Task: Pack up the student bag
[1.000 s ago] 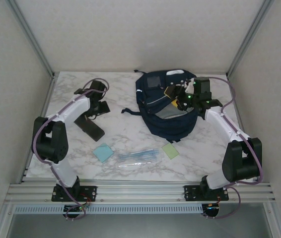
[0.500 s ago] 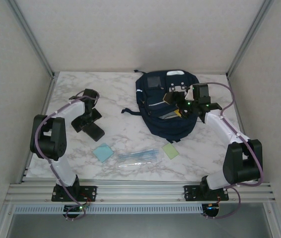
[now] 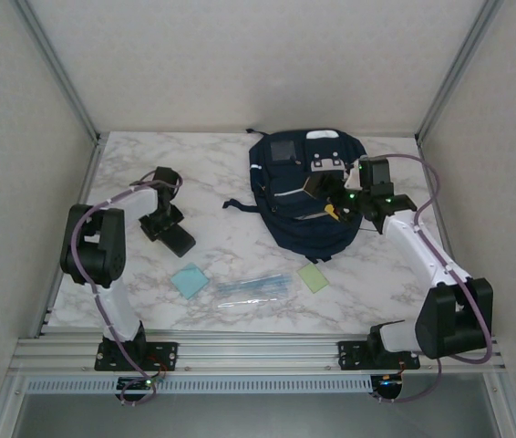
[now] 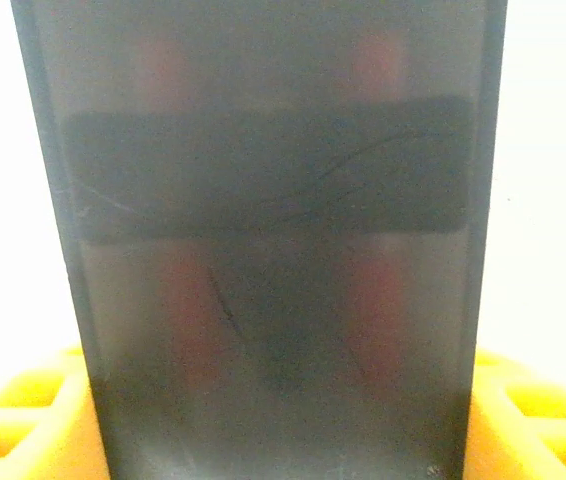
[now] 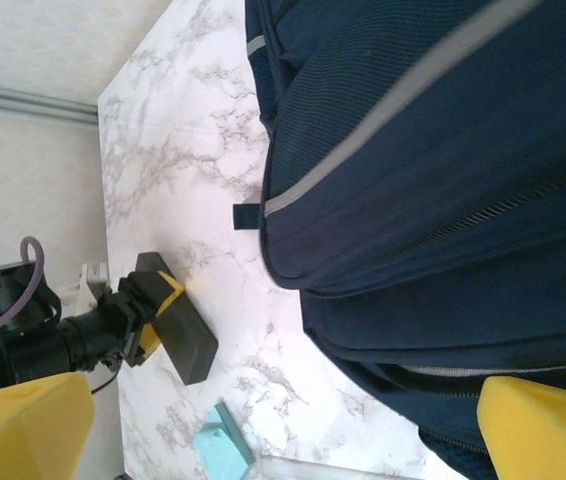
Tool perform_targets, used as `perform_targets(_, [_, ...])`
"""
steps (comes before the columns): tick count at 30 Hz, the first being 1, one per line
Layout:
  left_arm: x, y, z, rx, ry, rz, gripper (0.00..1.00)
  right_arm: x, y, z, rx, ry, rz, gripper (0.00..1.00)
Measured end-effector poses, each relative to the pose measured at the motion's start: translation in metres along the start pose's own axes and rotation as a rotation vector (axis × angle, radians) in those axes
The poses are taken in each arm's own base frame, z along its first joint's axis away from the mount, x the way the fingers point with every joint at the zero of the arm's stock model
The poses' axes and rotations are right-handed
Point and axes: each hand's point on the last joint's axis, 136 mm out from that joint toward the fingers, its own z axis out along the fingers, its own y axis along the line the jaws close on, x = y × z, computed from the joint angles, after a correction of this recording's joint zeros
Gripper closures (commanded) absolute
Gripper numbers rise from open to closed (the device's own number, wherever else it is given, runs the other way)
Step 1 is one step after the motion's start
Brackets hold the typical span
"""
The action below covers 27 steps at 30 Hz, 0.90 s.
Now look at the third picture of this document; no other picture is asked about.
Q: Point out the black pencil case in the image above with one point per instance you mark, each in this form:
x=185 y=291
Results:
x=182 y=244

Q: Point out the navy blue backpack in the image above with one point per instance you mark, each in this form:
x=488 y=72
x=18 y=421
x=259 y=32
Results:
x=285 y=219

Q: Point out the blue sticky note pad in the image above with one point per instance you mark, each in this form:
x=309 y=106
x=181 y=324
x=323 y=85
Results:
x=189 y=280

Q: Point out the green sticky note pad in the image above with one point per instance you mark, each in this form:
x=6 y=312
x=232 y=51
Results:
x=312 y=277

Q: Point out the clear pack of blue pens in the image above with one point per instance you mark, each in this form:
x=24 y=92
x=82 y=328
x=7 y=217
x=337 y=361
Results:
x=258 y=285

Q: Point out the clear plastic sleeve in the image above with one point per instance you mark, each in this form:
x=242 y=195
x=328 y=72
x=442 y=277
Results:
x=249 y=302

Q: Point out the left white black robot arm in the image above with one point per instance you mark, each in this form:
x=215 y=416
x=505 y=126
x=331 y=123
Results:
x=94 y=246

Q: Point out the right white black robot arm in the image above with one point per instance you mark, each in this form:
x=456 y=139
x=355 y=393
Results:
x=422 y=251

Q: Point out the aluminium side rail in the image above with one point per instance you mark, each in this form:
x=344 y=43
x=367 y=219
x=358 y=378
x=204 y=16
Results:
x=426 y=164
x=86 y=187

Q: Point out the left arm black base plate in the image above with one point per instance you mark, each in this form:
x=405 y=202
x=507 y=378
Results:
x=167 y=353

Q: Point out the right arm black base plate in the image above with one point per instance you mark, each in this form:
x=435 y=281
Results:
x=349 y=356

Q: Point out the aluminium frame post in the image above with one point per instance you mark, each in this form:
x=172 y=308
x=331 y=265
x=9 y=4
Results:
x=458 y=68
x=57 y=73

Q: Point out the aluminium mounting rail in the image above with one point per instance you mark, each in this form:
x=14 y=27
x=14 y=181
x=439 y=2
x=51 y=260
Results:
x=258 y=353

